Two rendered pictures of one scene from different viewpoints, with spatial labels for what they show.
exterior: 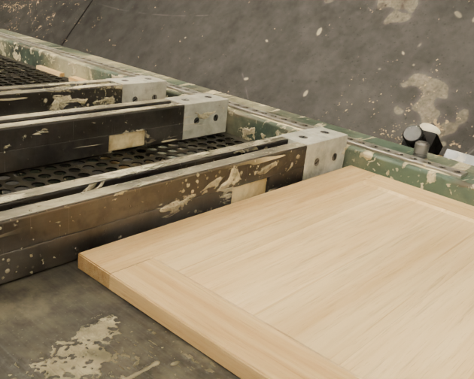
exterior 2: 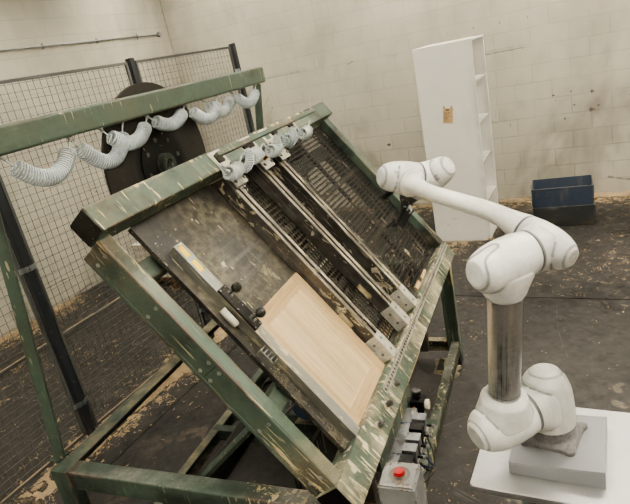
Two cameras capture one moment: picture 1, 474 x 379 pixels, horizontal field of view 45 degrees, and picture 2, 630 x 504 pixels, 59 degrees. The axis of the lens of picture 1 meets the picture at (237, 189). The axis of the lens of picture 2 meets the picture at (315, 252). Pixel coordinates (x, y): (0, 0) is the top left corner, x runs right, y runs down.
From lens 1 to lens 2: 1.89 m
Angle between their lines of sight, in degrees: 44
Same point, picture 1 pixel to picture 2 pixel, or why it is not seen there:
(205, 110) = (395, 315)
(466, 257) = (334, 370)
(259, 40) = not seen: hidden behind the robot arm
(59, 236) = (298, 266)
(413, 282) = (314, 346)
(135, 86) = (402, 293)
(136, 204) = (316, 281)
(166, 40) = (540, 344)
